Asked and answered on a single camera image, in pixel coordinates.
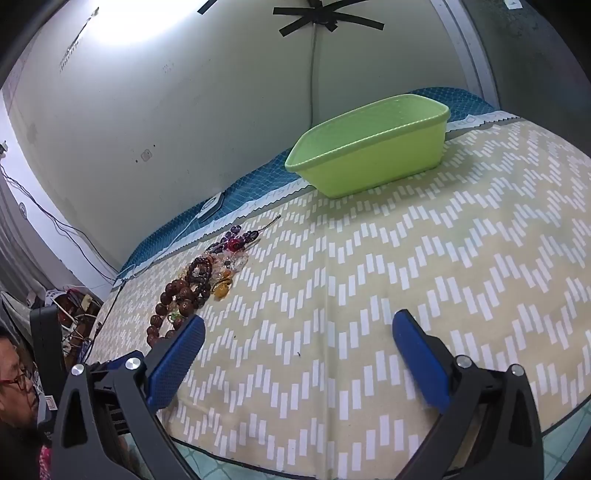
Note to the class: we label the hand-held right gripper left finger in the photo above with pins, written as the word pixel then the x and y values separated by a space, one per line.
pixel 178 355

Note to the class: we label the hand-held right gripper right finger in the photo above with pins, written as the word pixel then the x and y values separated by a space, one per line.
pixel 418 355

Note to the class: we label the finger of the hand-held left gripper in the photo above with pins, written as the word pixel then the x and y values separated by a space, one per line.
pixel 115 363

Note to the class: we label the green pendant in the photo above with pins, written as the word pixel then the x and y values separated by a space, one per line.
pixel 174 317

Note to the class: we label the red bead charm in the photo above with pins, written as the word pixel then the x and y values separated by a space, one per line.
pixel 235 243

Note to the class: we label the green plastic basin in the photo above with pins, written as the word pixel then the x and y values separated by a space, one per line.
pixel 369 157

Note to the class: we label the pile of household clutter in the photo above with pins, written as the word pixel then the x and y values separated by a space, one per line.
pixel 76 314

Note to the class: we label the person's head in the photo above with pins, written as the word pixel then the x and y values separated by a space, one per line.
pixel 16 397

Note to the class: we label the grey curtain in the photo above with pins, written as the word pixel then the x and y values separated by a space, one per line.
pixel 23 254

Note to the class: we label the yellow chevron blanket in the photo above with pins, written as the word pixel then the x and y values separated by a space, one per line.
pixel 369 258

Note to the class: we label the white flat charger device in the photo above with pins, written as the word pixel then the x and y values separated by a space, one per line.
pixel 211 206

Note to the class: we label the teal quilted mattress pad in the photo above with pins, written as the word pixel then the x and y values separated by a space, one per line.
pixel 258 182

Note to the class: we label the black tape strip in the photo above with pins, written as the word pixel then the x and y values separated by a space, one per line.
pixel 207 5

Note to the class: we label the black tape cross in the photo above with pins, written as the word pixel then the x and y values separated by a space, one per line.
pixel 323 16

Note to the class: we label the grey door frame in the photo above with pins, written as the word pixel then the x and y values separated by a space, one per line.
pixel 471 50

